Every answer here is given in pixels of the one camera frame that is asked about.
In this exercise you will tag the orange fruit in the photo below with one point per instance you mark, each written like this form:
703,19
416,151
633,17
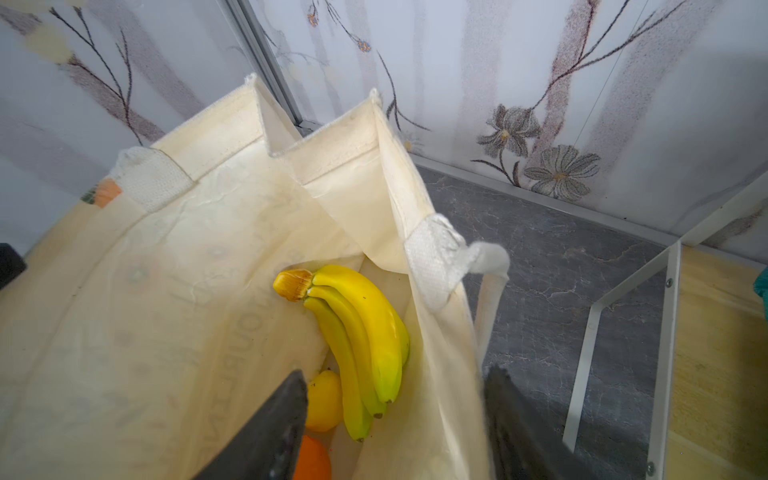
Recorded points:
313,461

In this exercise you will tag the white metal wooden shelf rack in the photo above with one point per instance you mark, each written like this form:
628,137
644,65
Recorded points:
709,417

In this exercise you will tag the small yellow lemon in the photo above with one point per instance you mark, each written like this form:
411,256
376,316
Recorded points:
325,409

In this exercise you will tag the cream floral grocery tote bag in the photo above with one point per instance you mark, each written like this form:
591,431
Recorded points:
145,330

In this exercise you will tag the yellow banana bunch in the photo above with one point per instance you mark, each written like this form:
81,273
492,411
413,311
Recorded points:
369,341

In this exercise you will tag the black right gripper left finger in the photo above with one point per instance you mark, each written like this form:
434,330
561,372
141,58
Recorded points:
268,445

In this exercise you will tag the teal Fox's candy bag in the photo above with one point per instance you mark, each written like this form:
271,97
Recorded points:
760,287

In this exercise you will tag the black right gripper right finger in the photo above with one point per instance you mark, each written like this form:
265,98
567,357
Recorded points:
523,445

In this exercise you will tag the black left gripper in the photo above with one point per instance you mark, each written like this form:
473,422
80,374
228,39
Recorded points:
12,265

